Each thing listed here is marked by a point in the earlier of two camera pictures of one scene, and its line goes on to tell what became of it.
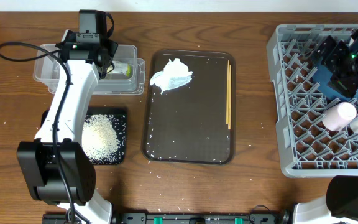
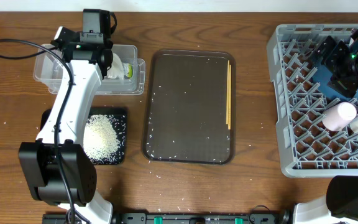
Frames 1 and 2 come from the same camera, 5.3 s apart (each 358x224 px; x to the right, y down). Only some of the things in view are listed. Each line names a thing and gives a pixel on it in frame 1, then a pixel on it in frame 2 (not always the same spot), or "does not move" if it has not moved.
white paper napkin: x=176 y=73 → x=116 y=71
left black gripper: x=112 y=45 does not move
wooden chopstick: x=230 y=95 does not move
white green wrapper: x=121 y=67 does not move
